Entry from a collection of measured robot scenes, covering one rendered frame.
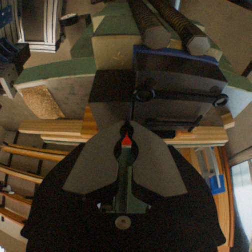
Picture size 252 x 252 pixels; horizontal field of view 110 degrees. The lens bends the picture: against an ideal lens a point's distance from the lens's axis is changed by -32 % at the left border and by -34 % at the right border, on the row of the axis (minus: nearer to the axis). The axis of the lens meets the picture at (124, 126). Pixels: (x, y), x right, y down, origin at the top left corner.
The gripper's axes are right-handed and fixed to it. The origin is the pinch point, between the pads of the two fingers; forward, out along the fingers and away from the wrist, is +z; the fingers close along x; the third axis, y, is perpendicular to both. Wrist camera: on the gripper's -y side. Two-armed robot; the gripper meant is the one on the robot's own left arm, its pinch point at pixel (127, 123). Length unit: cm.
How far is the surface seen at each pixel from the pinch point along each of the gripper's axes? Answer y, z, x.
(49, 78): -2.8, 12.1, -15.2
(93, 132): 8.0, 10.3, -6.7
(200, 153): 67, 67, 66
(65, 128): 11.9, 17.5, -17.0
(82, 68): -3.9, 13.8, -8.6
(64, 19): -18.7, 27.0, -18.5
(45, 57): -12, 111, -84
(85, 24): -18.0, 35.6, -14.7
